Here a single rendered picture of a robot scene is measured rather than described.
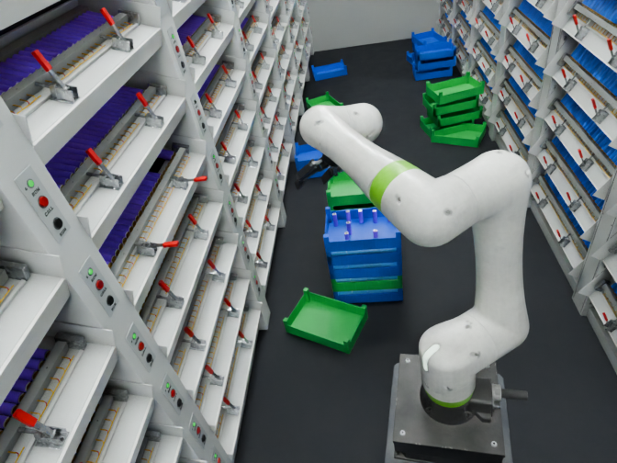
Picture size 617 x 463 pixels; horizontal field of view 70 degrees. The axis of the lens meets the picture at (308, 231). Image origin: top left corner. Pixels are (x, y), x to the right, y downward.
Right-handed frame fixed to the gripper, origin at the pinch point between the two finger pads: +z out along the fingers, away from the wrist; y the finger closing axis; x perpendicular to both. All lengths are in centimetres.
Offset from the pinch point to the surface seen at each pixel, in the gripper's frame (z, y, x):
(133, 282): -22, -65, -23
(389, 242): 15.1, 31.7, -25.5
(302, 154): 109, 68, 61
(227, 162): 24.1, -17.3, 23.3
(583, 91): -39, 99, -1
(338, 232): 32.7, 22.4, -12.7
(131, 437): -18, -73, -53
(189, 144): -1.5, -37.0, 18.8
